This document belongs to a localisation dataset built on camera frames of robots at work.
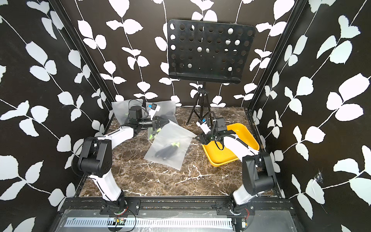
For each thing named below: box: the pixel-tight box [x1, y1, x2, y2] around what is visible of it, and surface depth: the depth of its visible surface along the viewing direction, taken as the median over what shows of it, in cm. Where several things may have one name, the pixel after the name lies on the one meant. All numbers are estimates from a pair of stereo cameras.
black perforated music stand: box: [167, 19, 256, 126], surface depth 66 cm
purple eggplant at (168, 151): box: [155, 142, 180, 160], surface depth 95 cm
